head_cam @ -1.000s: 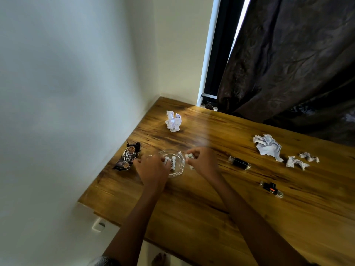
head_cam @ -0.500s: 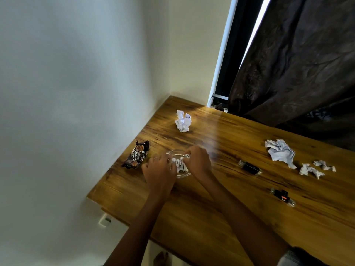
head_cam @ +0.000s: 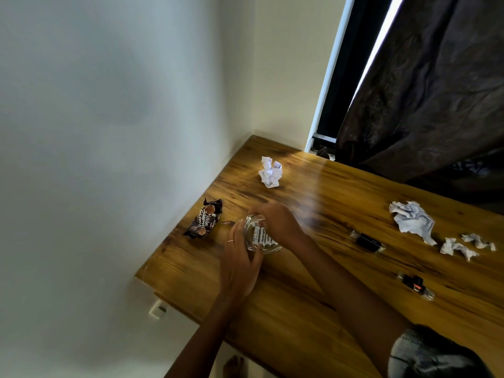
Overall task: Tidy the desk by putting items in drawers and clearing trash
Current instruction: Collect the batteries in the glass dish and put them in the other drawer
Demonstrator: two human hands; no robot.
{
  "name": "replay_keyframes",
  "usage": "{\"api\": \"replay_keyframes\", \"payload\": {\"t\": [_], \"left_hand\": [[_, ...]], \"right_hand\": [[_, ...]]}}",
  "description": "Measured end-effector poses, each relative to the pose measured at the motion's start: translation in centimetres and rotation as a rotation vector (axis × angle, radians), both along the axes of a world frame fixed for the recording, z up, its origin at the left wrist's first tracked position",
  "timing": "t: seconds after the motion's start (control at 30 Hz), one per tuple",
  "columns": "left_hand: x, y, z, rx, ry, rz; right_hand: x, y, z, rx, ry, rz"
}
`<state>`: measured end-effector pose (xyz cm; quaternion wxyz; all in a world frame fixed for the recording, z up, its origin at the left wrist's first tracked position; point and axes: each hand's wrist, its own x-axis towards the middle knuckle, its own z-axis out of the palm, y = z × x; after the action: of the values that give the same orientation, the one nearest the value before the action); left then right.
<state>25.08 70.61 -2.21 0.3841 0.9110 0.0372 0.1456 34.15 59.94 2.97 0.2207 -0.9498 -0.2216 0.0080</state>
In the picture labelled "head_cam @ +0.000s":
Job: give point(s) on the small black white object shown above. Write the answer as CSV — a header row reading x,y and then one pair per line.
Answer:
x,y
415,284

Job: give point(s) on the person's bare foot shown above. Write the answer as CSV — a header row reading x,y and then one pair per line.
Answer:
x,y
234,368

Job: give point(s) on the clear glass ashtray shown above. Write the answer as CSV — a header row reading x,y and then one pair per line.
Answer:
x,y
250,242

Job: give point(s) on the black white patterned sleeve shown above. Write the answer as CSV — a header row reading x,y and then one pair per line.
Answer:
x,y
433,354

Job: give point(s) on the black window frame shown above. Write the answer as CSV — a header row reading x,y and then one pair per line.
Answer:
x,y
354,55

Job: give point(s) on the white wall socket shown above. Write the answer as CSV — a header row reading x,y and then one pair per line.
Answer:
x,y
158,309

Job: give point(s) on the person's left hand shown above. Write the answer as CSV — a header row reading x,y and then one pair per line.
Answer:
x,y
238,271

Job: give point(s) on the dark brown snack wrapper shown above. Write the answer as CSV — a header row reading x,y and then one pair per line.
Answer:
x,y
204,220

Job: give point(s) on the dark brown leaf-patterned curtain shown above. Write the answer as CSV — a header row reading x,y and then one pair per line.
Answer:
x,y
433,94

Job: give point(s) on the white paper ball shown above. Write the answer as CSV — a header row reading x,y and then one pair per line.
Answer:
x,y
271,175

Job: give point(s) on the person's right hand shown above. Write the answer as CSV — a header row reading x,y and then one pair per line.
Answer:
x,y
281,226

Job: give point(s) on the twisted white paper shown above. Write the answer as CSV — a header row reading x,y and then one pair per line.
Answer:
x,y
456,248

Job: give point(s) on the black lighter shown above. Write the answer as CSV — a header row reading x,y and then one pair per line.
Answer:
x,y
368,242

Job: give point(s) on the person's left forearm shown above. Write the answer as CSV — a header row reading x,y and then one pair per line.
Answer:
x,y
204,338

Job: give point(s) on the person's right forearm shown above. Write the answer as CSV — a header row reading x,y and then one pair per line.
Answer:
x,y
346,299

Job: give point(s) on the white cylindrical battery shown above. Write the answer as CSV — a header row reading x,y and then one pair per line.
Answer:
x,y
255,236
271,243
262,239

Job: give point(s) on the large white paper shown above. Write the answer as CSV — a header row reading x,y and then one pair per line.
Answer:
x,y
413,222

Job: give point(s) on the small white paper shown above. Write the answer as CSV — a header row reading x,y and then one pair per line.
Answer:
x,y
476,240

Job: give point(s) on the small dark wrapper scrap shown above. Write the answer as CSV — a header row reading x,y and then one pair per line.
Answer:
x,y
227,222

